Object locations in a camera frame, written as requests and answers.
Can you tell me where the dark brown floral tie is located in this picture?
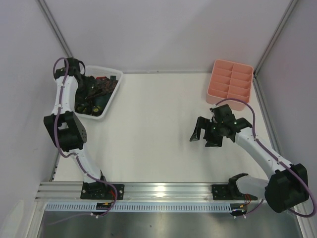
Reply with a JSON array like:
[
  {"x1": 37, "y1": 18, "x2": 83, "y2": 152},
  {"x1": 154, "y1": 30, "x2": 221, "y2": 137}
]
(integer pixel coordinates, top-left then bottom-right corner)
[{"x1": 91, "y1": 76, "x2": 118, "y2": 99}]

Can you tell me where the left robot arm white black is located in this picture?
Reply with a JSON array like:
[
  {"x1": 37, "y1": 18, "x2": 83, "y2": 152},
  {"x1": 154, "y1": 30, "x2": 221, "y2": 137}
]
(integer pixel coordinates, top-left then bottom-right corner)
[{"x1": 44, "y1": 57, "x2": 108, "y2": 194}]

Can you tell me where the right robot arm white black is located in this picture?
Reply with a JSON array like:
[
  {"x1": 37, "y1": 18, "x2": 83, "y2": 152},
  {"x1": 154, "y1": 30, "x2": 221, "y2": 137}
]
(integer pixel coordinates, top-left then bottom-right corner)
[{"x1": 190, "y1": 104, "x2": 310, "y2": 213}]

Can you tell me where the white plastic basket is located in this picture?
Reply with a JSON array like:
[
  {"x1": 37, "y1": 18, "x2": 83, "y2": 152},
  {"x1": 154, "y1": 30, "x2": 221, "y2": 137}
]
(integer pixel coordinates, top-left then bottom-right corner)
[{"x1": 75, "y1": 65, "x2": 124, "y2": 120}]

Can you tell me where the navy tie with red dots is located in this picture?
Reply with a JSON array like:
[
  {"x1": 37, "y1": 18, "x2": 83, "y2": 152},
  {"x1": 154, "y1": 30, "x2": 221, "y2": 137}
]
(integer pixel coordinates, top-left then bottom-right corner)
[{"x1": 75, "y1": 74, "x2": 97, "y2": 107}]

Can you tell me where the dark green tie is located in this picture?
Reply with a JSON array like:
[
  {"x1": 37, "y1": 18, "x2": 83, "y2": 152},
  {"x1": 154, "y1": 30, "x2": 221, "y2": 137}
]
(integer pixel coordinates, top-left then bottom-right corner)
[{"x1": 93, "y1": 94, "x2": 111, "y2": 111}]

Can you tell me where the pink divided organizer tray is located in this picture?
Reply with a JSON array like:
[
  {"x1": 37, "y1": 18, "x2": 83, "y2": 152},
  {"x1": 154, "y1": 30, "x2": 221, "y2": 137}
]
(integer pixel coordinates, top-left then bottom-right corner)
[{"x1": 206, "y1": 59, "x2": 254, "y2": 111}]

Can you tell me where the right aluminium corner post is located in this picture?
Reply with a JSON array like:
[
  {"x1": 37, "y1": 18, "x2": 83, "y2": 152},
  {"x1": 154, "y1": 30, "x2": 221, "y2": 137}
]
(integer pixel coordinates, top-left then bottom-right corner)
[{"x1": 254, "y1": 0, "x2": 298, "y2": 75}]

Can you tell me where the aluminium corner post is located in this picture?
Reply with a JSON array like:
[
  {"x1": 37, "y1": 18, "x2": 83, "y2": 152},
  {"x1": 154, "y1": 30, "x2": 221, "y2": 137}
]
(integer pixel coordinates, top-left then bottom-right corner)
[
  {"x1": 254, "y1": 0, "x2": 298, "y2": 75},
  {"x1": 35, "y1": 0, "x2": 73, "y2": 57}
]

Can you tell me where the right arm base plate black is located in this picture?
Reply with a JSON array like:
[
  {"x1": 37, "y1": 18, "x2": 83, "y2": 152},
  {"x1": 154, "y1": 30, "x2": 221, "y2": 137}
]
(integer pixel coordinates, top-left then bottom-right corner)
[{"x1": 211, "y1": 183, "x2": 258, "y2": 201}]

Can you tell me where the left aluminium corner post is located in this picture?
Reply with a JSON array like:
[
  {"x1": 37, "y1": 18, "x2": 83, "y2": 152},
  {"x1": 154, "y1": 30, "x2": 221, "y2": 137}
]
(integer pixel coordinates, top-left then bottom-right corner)
[{"x1": 35, "y1": 0, "x2": 73, "y2": 57}]

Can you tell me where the white slotted cable duct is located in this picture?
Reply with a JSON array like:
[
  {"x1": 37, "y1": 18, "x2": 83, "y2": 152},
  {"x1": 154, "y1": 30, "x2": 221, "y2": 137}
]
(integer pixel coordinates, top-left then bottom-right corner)
[{"x1": 45, "y1": 202, "x2": 246, "y2": 213}]

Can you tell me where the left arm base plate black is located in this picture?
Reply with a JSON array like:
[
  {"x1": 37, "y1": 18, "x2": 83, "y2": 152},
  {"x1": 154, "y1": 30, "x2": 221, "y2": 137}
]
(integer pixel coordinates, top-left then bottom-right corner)
[{"x1": 80, "y1": 182, "x2": 125, "y2": 200}]

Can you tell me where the aluminium mounting rail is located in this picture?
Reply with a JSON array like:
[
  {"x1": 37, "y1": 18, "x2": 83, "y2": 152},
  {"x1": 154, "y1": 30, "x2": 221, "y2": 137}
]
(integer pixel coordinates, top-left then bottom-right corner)
[{"x1": 34, "y1": 180, "x2": 270, "y2": 201}]

